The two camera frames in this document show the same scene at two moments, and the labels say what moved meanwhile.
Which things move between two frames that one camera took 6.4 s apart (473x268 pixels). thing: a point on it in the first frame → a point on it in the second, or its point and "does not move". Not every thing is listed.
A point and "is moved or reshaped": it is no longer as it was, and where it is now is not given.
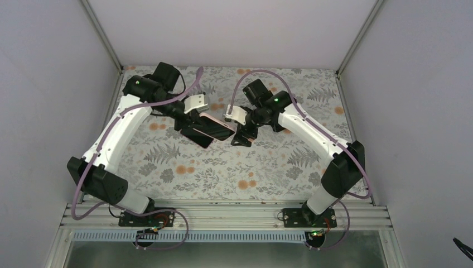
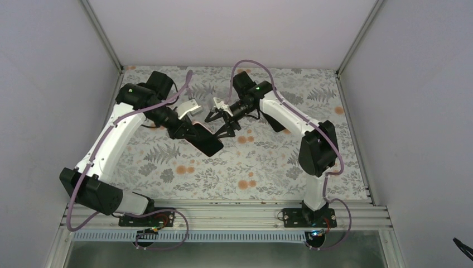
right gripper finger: (239, 139) → (208, 118)
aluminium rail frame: (364, 215) does not move
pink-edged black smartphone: (212, 127) is moved or reshaped
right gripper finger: (246, 142) → (230, 133)
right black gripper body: (253, 132) → (228, 120)
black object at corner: (459, 244) does not move
